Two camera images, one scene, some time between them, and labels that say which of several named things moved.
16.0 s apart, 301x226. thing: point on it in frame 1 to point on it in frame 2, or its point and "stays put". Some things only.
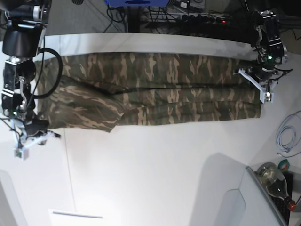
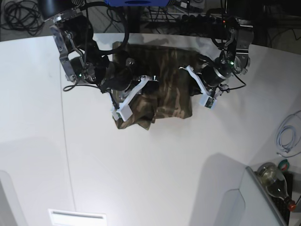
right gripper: [265, 97] to [211, 78]
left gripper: [22, 153] to [117, 75]
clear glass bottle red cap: [275, 182] stays put
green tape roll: [283, 165] stays put
